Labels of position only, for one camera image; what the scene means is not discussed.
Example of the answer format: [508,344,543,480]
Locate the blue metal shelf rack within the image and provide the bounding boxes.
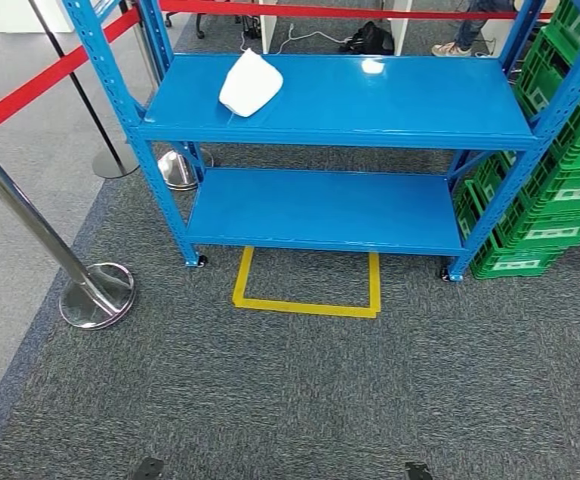
[61,0,580,284]

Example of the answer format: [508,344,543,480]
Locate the white plastic cover part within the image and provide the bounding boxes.
[218,47,285,120]

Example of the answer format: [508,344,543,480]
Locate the yellow floor tape outline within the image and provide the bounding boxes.
[232,245,383,321]

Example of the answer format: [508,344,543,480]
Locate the white desk leg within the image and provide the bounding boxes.
[258,0,279,56]
[388,0,415,58]

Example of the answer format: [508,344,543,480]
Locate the black bag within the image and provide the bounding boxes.
[338,20,396,57]

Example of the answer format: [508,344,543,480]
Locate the black office chair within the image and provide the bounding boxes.
[163,0,207,41]

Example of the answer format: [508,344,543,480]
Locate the green plastic crate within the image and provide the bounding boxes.
[513,26,580,172]
[541,0,580,102]
[471,152,580,251]
[452,178,567,282]
[498,148,580,218]

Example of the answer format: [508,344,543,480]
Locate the person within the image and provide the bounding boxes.
[430,0,561,59]

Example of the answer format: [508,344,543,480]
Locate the white cable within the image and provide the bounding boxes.
[239,21,350,57]

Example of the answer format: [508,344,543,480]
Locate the black stanchion post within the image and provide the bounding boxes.
[26,0,141,181]

